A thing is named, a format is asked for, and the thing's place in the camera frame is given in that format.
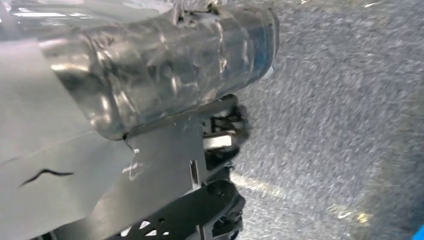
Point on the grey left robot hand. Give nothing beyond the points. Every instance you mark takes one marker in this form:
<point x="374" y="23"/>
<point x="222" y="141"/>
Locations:
<point x="99" y="82"/>

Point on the blue metal shelf rack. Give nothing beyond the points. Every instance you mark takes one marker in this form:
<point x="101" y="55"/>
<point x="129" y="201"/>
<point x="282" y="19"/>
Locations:
<point x="420" y="235"/>

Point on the pale floor tape strip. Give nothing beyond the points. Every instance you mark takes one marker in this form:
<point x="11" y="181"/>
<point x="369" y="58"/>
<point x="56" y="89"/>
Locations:
<point x="258" y="187"/>

